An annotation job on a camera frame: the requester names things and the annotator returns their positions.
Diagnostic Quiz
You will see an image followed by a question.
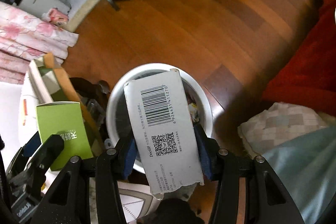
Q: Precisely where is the white air purifier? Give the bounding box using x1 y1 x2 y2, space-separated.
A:
18 0 71 18

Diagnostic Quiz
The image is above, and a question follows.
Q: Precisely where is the checkered beige pillow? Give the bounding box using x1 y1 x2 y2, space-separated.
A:
238 102 335 158

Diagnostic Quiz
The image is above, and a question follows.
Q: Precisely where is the green white medicine box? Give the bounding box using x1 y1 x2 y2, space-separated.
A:
36 101 93 171

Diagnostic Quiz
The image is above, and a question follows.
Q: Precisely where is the white patterned tablecloth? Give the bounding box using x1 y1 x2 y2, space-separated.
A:
1 53 159 223

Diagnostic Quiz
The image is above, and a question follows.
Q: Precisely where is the white trash bin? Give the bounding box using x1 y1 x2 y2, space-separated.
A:
105 62 214 175

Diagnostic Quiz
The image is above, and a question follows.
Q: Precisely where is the white barcode carton box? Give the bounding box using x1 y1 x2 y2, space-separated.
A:
123 69 204 196

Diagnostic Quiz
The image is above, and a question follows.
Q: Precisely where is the pink floral curtain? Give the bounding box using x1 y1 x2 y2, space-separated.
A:
0 2 79 85

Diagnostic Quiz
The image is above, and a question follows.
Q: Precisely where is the light blue bedding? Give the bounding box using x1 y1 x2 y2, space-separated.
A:
262 126 335 223

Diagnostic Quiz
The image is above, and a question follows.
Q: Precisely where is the red blanket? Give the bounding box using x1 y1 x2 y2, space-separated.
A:
261 0 335 116

